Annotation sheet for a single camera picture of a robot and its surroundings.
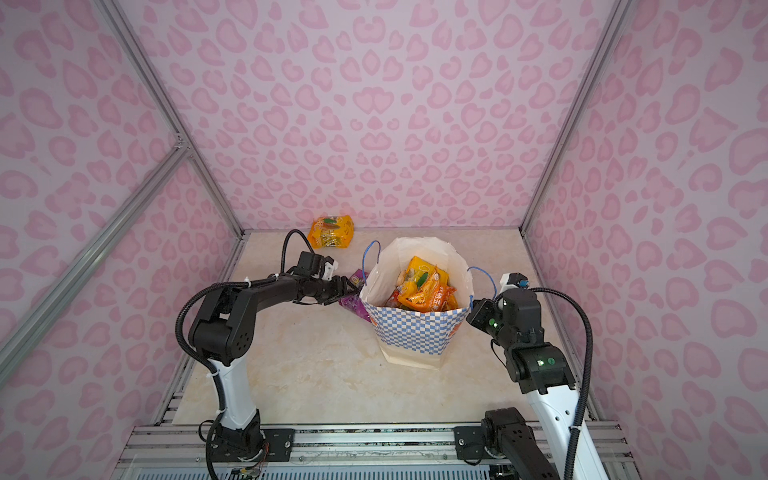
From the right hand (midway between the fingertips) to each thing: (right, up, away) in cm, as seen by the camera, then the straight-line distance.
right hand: (470, 300), depth 71 cm
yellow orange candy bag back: (-42, +20, +42) cm, 63 cm away
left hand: (-32, -1, +27) cm, 42 cm away
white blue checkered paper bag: (-14, -10, +4) cm, 18 cm away
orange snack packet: (-8, 0, +9) cm, 12 cm away
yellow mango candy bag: (-12, +4, +14) cm, 19 cm away
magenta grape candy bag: (-30, -5, +22) cm, 37 cm away
